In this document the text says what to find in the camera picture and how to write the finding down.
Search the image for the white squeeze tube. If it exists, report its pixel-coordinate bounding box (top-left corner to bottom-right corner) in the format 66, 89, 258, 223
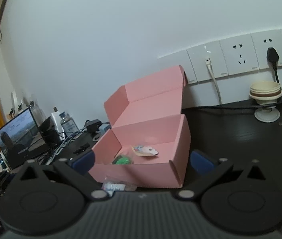
51, 107, 65, 141

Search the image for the clear plastic sachet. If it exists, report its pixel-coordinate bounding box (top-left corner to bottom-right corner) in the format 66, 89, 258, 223
102, 176, 137, 197

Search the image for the small clear bottle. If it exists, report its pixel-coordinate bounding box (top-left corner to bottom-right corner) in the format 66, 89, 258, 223
59, 112, 79, 136

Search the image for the black power adapter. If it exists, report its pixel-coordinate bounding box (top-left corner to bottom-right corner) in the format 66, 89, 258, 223
84, 119, 102, 134

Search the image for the silver desk grommet left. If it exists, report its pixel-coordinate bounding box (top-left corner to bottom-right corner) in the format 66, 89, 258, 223
92, 134, 102, 142

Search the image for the pink cardboard box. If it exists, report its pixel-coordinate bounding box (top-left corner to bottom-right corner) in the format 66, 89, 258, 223
89, 65, 191, 188

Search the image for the beige stacked round holder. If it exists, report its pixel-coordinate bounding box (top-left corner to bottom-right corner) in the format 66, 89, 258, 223
249, 81, 282, 123

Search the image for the green item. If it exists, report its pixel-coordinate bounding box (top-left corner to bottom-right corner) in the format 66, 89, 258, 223
112, 155, 133, 165

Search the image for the black plug left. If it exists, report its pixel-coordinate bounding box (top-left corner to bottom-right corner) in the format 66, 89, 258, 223
266, 47, 279, 83

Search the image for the white plugged cable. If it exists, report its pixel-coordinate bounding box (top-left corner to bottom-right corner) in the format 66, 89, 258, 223
205, 58, 223, 105

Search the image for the computer monitor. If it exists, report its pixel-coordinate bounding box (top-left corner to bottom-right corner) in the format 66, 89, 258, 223
0, 108, 49, 169

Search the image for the light blue usb charger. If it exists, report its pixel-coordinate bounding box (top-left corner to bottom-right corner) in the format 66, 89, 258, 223
98, 123, 111, 136

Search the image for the white wall socket panel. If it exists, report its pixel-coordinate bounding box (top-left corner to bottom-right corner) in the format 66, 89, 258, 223
158, 29, 282, 84

